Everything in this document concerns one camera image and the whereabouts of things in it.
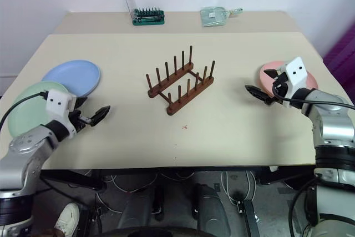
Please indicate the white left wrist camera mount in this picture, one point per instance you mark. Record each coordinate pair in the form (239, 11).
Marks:
(58, 103)

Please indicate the green screwdriver bit set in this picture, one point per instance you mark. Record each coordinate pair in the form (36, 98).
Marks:
(149, 19)

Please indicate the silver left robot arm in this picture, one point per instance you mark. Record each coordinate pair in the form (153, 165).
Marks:
(25, 148)

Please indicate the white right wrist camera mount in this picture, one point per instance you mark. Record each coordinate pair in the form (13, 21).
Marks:
(295, 73)

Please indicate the blue plate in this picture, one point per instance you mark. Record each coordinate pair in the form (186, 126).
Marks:
(75, 74)

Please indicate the pale green packaged pouch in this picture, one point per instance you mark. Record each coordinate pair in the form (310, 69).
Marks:
(213, 17)

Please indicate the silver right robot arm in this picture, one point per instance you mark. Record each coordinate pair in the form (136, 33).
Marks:
(332, 126)

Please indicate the purple fabric object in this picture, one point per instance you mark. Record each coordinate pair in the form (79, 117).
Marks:
(342, 54)

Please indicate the white tag under table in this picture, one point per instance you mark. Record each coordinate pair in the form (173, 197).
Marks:
(274, 168)

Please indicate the red plate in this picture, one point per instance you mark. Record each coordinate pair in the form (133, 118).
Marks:
(265, 82)

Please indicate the green plate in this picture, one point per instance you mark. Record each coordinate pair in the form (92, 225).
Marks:
(27, 109)

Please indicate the white shoe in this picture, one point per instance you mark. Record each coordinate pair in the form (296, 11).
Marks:
(66, 217)

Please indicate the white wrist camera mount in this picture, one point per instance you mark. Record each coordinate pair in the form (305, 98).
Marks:
(58, 103)
(295, 73)

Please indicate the black table foot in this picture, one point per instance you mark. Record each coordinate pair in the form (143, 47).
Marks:
(248, 214)

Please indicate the black table frame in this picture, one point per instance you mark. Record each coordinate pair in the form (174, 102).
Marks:
(72, 178)

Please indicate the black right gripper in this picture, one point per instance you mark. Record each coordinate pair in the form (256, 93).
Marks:
(280, 81)

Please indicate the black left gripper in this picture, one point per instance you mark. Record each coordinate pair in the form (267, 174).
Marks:
(79, 120)

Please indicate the dark rounded robot leg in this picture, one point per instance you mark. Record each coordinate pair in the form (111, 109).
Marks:
(212, 209)
(136, 212)

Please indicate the wooden dish rack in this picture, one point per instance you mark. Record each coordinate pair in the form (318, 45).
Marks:
(173, 109)

